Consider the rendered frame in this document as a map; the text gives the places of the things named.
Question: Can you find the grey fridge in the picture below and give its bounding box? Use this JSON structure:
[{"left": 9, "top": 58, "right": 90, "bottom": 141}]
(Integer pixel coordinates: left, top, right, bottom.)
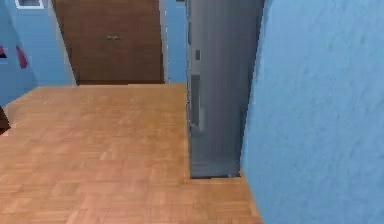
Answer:
[{"left": 185, "top": 0, "right": 266, "bottom": 180}]

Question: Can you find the brown wooden room door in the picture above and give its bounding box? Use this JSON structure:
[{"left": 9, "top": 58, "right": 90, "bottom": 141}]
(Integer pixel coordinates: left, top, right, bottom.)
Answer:
[{"left": 51, "top": 0, "right": 166, "bottom": 86}]

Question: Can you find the magenta cloth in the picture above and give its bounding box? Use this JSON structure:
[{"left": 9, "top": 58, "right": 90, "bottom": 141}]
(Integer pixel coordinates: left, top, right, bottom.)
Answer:
[{"left": 15, "top": 45, "right": 29, "bottom": 70}]

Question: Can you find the dark brown furniture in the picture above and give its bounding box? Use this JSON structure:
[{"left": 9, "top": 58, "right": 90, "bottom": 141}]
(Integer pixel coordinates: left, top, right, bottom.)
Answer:
[{"left": 0, "top": 105, "right": 12, "bottom": 136}]

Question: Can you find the grey fridge handle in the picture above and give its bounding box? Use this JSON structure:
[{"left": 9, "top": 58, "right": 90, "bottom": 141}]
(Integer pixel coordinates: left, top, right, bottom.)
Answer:
[{"left": 189, "top": 73, "right": 205, "bottom": 134}]

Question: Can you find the white framed wall picture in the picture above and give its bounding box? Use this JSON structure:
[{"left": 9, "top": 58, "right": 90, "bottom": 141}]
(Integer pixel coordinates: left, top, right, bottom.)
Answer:
[{"left": 14, "top": 0, "right": 45, "bottom": 10}]

